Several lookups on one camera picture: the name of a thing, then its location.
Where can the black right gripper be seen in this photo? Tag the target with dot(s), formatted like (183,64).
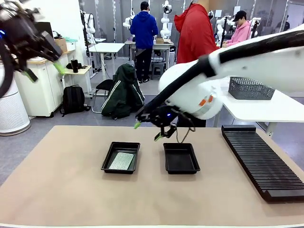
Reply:
(164,116)

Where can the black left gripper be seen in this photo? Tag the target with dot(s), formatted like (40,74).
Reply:
(19,33)

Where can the green printed circuit board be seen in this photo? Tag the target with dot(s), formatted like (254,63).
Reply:
(121,161)

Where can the black ESD tray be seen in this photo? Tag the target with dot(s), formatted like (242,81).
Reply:
(107,164)
(180,159)

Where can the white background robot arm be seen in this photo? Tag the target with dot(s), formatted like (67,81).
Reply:
(165,26)
(221,26)
(127,22)
(90,26)

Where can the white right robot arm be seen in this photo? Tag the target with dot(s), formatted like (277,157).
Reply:
(190,95)

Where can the brown cardboard box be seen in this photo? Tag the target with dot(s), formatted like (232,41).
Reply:
(62,44)

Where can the white cabinet with wood top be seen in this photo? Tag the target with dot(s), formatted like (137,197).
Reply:
(42,90)

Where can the white storage box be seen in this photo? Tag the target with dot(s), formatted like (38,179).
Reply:
(71,46)

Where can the black tumbler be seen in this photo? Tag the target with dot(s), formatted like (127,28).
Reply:
(74,65)

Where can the small wood top table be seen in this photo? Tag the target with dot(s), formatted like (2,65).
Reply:
(78,71)

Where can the dark green jacket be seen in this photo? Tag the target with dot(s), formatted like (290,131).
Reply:
(123,95)

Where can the black backpack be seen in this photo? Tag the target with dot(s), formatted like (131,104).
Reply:
(73,99)

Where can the grey plastic stool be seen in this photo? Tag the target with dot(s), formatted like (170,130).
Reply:
(158,69)

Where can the white air purifier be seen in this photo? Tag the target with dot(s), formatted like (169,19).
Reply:
(14,114)

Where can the black folding chair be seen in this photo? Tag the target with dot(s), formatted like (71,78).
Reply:
(104,84)

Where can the white standing desk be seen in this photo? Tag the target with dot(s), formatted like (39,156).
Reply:
(107,47)

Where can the wood top workbench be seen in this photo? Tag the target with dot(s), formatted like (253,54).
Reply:
(166,45)

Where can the small cardboard box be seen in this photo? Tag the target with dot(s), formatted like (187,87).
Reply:
(159,40)

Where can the person in blue hoodie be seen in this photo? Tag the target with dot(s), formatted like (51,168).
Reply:
(143,31)

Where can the person in red jacket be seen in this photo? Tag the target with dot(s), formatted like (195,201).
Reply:
(194,35)

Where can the grey mesh basket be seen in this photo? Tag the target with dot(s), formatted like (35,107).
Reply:
(251,91)

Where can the white side table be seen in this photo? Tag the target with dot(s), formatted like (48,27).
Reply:
(261,111)

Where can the black slotted board rack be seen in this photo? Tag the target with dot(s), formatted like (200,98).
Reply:
(261,164)

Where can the person in pink hoodie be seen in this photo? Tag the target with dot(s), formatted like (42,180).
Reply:
(240,33)

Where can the black camera stand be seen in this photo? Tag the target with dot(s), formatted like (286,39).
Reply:
(85,35)
(223,35)

